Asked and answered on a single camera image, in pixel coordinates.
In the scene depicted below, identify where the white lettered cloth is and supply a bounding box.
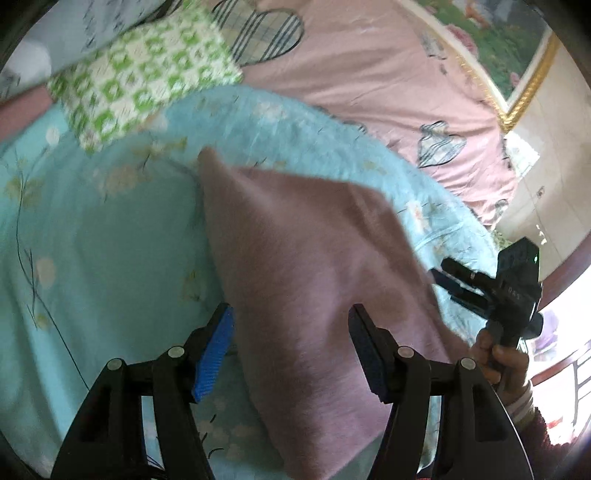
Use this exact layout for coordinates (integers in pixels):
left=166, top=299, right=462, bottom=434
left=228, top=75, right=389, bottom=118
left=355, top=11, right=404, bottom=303
left=0, top=39, right=52, bottom=93

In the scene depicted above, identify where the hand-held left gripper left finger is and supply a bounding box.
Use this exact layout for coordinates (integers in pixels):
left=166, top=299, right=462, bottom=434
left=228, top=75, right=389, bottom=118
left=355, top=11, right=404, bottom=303
left=50, top=302, right=235, bottom=480

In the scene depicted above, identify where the green checked pillow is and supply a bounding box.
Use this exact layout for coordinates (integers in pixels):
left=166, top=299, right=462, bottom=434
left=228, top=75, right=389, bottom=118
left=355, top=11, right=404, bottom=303
left=46, top=0, right=245, bottom=154

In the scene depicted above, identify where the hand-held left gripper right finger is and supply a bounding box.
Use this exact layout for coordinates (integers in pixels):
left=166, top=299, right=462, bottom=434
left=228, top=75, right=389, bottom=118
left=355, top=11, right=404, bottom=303
left=347, top=305, right=536, bottom=480

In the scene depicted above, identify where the pink bed sheet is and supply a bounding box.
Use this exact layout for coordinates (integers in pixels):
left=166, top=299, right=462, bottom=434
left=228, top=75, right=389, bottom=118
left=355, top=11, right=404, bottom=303
left=0, top=87, right=52, bottom=141

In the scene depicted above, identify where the person's right forearm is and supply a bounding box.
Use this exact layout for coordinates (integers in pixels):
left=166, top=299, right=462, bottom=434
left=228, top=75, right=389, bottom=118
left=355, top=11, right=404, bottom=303
left=507, top=382, right=575, bottom=480

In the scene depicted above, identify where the person's right hand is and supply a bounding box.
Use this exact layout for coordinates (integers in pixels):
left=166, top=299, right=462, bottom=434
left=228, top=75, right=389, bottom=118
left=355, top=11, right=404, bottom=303
left=470, top=325, right=532, bottom=398

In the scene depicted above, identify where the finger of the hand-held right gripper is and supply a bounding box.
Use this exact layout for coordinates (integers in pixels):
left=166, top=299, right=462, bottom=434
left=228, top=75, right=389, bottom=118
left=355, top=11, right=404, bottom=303
left=441, top=257, right=499, bottom=297
left=429, top=270, right=494, bottom=318

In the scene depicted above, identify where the purple knitted sweater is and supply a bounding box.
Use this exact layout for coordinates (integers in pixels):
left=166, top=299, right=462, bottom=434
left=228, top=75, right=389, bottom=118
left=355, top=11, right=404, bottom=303
left=198, top=147, right=472, bottom=478

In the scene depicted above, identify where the light blue floral bedsheet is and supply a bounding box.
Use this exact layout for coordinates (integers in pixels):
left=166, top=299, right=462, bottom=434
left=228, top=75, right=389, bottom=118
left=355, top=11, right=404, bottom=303
left=0, top=85, right=505, bottom=480

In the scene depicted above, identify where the pink quilt with plaid hearts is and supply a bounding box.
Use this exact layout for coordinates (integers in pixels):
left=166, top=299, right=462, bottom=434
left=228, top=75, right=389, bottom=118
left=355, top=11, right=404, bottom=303
left=203, top=0, right=520, bottom=228

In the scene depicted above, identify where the grey lettered pillow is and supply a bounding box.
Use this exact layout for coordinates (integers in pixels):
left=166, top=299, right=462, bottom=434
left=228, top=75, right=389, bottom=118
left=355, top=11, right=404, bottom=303
left=0, top=0, right=185, bottom=100

